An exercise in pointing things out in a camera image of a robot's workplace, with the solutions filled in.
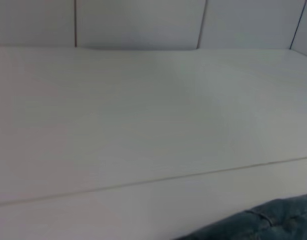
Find blue denim shorts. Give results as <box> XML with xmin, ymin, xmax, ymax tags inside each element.
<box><xmin>177</xmin><ymin>192</ymin><xmax>307</xmax><ymax>240</ymax></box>

